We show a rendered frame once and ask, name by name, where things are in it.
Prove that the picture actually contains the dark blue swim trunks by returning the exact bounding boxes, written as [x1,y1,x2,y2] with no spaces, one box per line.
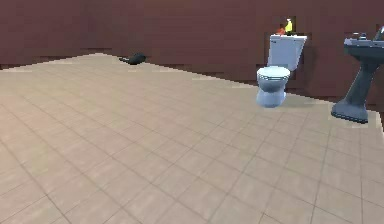
[118,52,147,66]

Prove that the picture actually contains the white toilet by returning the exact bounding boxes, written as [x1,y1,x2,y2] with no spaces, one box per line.
[255,33,309,109]

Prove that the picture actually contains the grey pedestal sink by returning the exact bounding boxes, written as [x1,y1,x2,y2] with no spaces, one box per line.
[330,25,384,125]

